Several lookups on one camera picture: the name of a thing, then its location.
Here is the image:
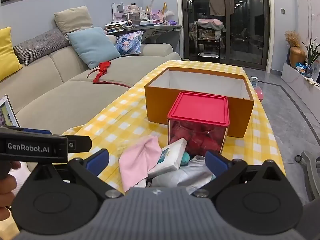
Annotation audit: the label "clear container with red lid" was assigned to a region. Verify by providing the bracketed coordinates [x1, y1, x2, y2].
[167, 91, 230, 157]

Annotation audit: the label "green plant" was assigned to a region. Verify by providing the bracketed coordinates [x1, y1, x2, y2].
[302, 38, 320, 67]

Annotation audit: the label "stack of books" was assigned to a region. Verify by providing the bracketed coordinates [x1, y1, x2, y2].
[104, 19, 133, 33]

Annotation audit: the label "black shelf cart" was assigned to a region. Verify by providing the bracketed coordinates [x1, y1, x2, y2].
[194, 20, 227, 64]

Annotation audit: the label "grey chair base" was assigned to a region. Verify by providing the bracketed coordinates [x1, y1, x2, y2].
[295, 150, 320, 202]

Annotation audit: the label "hanging beige towel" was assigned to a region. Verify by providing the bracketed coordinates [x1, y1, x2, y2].
[207, 0, 235, 16]

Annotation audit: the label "grey houndstooth pillow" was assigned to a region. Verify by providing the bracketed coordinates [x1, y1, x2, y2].
[13, 27, 70, 66]

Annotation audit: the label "purple gift box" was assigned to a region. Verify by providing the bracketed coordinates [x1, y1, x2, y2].
[150, 9, 165, 21]

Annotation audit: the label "yellow checkered tablecloth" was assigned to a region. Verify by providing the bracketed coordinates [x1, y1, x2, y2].
[62, 59, 287, 195]

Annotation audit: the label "white grey toy shoe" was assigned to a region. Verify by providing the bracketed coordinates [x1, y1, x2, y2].
[150, 155, 217, 189]

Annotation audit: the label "pink and grey cushion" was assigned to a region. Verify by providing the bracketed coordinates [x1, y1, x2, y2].
[195, 19, 227, 32]

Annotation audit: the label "yellow pillow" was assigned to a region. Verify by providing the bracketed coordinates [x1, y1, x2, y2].
[0, 27, 23, 82]

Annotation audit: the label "person's left hand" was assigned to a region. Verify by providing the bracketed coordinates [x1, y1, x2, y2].
[0, 160, 22, 213]

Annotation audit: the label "dried flowers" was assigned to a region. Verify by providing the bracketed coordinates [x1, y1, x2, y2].
[284, 30, 300, 47]

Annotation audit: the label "teal plush toy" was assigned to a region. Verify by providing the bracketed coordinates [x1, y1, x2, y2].
[180, 152, 191, 166]

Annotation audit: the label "round white plate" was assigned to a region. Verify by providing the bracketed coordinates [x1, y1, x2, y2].
[311, 61, 320, 81]

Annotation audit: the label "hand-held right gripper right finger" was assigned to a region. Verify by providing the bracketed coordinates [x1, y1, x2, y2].
[191, 151, 288, 198]

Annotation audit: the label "printed figure pillow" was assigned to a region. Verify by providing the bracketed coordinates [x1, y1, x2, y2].
[115, 31, 144, 56]

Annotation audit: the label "grey desk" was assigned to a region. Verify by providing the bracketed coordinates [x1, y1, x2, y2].
[104, 23, 183, 47]

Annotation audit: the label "gold vase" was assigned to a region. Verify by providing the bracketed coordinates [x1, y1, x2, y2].
[289, 46, 306, 67]

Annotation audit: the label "pink cloth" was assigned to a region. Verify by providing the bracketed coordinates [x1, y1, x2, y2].
[119, 136, 162, 193]

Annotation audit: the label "blue snack bag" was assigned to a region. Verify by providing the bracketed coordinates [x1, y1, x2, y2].
[295, 62, 309, 75]

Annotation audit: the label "white desk organizer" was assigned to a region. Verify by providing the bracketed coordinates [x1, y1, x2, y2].
[112, 2, 150, 22]

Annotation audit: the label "white cabinet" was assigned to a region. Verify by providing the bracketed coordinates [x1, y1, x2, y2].
[281, 62, 320, 113]

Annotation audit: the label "glass sliding door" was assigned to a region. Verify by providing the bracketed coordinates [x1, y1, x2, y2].
[180, 0, 272, 70]

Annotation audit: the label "orange cardboard box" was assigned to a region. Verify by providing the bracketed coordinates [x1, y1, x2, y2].
[144, 67, 255, 138]

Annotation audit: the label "beige pillow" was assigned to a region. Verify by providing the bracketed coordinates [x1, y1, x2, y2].
[54, 5, 95, 40]

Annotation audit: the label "laptop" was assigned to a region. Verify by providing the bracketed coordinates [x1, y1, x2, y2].
[0, 94, 20, 127]

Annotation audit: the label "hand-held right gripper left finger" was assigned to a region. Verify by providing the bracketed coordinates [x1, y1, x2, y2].
[26, 149, 125, 198]

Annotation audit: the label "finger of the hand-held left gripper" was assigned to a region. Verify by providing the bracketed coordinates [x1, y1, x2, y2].
[67, 136, 92, 153]
[15, 127, 52, 135]

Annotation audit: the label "white tissue packet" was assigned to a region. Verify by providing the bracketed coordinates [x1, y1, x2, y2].
[147, 139, 188, 178]

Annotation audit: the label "light blue pillow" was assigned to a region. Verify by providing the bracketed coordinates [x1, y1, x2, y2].
[67, 27, 122, 70]

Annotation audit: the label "red ribbon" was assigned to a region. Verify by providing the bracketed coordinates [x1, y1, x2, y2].
[87, 61, 132, 88]

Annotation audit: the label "beige sofa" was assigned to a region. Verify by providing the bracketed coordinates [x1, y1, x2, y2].
[0, 42, 182, 173]

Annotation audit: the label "pink plastic box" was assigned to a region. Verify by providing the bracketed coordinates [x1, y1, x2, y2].
[254, 86, 265, 102]

